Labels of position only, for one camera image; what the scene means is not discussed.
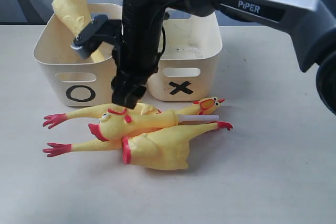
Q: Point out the thin whole rubber chicken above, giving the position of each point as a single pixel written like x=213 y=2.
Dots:
x=205 y=106

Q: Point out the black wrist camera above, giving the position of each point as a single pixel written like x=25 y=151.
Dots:
x=100 y=29

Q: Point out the headless rubber chicken body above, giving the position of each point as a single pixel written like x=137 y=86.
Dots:
x=167 y=148

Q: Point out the large whole rubber chicken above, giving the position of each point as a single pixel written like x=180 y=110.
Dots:
x=74 y=14

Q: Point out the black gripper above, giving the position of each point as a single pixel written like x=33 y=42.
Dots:
x=139 y=56

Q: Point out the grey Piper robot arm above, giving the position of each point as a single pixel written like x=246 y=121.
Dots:
x=309 y=23

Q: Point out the severed rubber chicken head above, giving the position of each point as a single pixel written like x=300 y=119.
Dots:
x=115 y=125

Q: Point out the cream bin marked X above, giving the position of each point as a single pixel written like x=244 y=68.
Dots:
x=187 y=68

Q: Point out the cream bin marked O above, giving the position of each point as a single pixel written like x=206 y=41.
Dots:
x=75 y=82

